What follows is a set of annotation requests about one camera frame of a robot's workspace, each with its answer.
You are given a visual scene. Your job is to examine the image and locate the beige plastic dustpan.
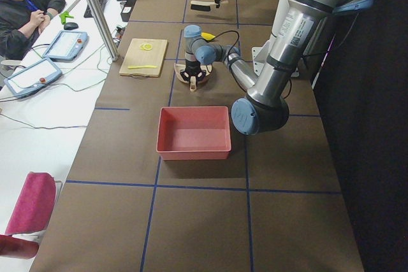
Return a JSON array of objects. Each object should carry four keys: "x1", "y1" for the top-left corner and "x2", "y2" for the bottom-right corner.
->
[{"x1": 174, "y1": 64, "x2": 213, "y2": 92}]

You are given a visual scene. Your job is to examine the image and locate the beige hand brush black bristles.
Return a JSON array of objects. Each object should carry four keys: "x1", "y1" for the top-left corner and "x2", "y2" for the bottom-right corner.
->
[{"x1": 190, "y1": 0, "x2": 229, "y2": 11}]

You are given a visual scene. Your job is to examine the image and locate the yellow toy corn cob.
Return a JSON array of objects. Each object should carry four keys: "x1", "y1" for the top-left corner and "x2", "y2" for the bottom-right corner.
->
[{"x1": 201, "y1": 32, "x2": 215, "y2": 41}]

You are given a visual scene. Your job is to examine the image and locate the red plastic bin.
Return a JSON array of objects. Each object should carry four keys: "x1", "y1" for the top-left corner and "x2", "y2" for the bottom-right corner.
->
[{"x1": 156, "y1": 106, "x2": 231, "y2": 161}]

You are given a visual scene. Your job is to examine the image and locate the wooden cutting board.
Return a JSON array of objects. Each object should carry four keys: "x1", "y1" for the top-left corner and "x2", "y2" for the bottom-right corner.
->
[{"x1": 119, "y1": 38, "x2": 168, "y2": 78}]

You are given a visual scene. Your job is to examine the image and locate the yellow plastic toy knife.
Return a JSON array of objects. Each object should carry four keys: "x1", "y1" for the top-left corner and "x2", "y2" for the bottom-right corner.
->
[{"x1": 127, "y1": 64, "x2": 157, "y2": 69}]

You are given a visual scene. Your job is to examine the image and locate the far blue teach pendant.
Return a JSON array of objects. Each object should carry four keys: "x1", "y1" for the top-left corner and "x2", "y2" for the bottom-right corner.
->
[{"x1": 43, "y1": 30, "x2": 89, "y2": 62}]

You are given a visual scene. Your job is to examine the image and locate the blue teach pendant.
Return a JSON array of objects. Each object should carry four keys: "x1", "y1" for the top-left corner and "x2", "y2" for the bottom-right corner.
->
[
  {"x1": 4, "y1": 58, "x2": 62, "y2": 98},
  {"x1": 43, "y1": 30, "x2": 89, "y2": 62}
]

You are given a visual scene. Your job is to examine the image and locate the black computer mouse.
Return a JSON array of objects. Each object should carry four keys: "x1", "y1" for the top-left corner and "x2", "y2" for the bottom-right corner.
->
[{"x1": 64, "y1": 22, "x2": 78, "y2": 31}]

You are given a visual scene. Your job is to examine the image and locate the green plastic clamp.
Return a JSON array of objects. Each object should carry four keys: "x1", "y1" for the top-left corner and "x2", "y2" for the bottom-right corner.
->
[{"x1": 59, "y1": 11, "x2": 74, "y2": 25}]

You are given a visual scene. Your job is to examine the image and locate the near blue teach pendant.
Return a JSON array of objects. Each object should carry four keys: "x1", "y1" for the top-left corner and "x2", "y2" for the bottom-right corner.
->
[{"x1": 4, "y1": 58, "x2": 62, "y2": 98}]

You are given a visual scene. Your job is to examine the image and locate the seated person in dark jacket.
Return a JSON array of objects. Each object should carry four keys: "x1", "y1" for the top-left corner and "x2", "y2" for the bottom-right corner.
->
[{"x1": 1, "y1": 0, "x2": 66, "y2": 60}]

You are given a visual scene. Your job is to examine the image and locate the pink cushioned chair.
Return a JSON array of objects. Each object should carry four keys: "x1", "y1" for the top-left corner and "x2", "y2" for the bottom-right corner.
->
[{"x1": 1, "y1": 172, "x2": 57, "y2": 259}]

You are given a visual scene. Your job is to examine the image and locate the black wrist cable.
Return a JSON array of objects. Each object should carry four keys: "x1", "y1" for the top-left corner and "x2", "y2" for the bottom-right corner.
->
[{"x1": 203, "y1": 30, "x2": 240, "y2": 74}]

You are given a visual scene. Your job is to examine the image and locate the white camera mounting pole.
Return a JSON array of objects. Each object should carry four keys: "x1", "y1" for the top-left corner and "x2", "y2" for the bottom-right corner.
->
[{"x1": 251, "y1": 0, "x2": 300, "y2": 78}]

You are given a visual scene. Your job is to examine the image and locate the aluminium frame post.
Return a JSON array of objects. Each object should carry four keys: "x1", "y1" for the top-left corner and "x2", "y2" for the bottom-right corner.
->
[{"x1": 87, "y1": 0, "x2": 119, "y2": 62}]

